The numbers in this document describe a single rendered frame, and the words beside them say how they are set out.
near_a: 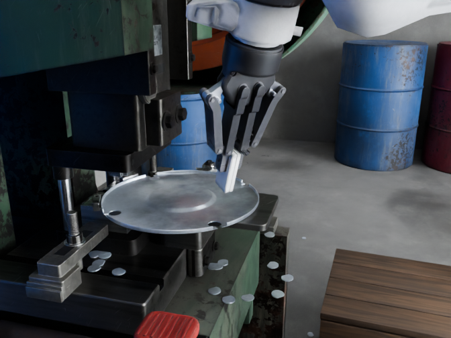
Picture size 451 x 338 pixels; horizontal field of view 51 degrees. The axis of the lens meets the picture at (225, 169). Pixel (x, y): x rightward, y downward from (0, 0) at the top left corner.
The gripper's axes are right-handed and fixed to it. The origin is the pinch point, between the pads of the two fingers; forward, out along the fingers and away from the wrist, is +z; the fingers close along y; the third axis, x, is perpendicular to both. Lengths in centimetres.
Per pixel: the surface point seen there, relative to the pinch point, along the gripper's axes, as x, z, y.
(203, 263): 2.6, 23.7, 1.2
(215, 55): 42.8, 2.1, 23.5
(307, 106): 211, 135, 240
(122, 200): 17.0, 17.3, -9.0
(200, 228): -0.5, 10.7, -3.2
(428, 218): 51, 113, 189
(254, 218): -0.9, 11.4, 7.1
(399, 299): -6, 55, 65
